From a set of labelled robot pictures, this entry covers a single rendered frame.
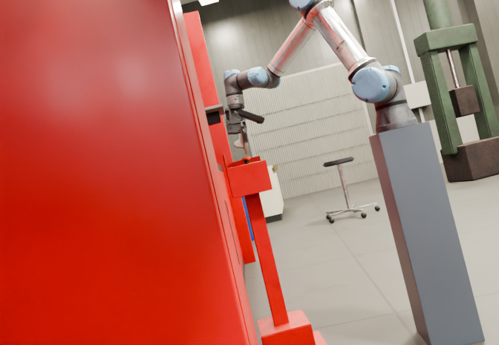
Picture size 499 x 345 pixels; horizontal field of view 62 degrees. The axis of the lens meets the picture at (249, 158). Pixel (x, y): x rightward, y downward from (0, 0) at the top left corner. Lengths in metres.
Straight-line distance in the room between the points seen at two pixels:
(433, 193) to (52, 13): 1.34
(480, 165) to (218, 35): 7.54
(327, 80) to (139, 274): 10.78
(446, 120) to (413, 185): 4.89
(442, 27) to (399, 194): 5.35
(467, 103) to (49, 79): 6.38
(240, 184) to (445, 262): 0.78
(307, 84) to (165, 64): 10.66
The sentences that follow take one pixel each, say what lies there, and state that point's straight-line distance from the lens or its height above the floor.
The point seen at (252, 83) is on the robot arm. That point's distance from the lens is 1.75.
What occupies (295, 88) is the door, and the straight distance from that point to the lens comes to 11.08.
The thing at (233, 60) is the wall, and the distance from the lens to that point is 11.40.
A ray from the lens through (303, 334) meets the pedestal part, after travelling 1.77.
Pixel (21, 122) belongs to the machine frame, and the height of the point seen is 0.84.
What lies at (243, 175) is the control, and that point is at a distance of 1.64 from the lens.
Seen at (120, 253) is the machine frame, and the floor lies 0.68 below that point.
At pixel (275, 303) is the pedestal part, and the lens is 1.79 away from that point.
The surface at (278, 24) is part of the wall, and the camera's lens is 11.58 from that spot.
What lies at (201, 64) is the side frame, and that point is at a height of 1.81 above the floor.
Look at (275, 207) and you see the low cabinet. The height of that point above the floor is 0.21.
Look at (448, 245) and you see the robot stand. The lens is 1.63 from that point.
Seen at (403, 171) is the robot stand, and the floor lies 0.63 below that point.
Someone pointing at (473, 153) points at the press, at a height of 0.36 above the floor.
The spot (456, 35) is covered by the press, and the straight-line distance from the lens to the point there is 6.81.
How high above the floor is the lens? 0.72
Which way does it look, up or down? 3 degrees up
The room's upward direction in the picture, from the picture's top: 13 degrees counter-clockwise
